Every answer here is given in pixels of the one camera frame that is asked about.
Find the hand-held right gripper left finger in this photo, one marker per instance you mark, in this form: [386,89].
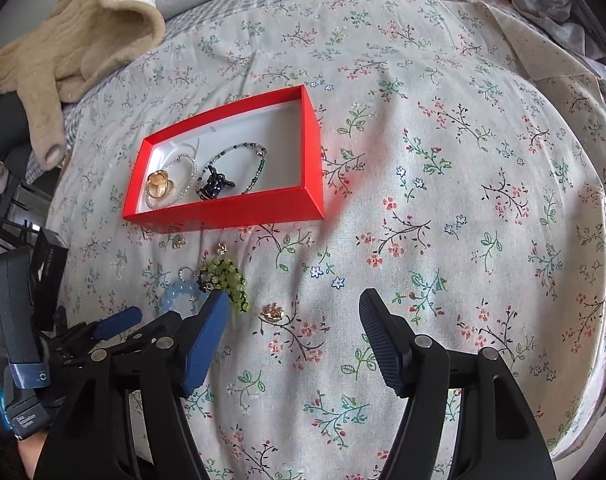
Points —
[205,345]

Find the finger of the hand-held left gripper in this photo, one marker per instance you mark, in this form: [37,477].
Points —
[158,325]
[115,322]

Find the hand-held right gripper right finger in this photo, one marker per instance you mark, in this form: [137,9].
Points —
[383,345]

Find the red cardboard box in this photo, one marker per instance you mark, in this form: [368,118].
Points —
[233,210]

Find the person's left forearm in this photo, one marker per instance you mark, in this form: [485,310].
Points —
[30,455]

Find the gold flower earring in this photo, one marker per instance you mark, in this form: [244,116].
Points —
[273,313]

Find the black metal rack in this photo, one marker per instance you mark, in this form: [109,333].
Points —
[13,210]

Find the large gold earring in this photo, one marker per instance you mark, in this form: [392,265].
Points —
[159,184]

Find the dark blue charm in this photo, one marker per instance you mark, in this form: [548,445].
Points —
[214,182]

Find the floral bed sheet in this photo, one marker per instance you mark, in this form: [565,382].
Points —
[433,185]

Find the dark grey chair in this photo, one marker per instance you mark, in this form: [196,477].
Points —
[8,125]

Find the beige knitted sweater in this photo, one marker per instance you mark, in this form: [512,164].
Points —
[58,45]

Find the cream dotted cloth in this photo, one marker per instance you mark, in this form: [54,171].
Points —
[533,45]

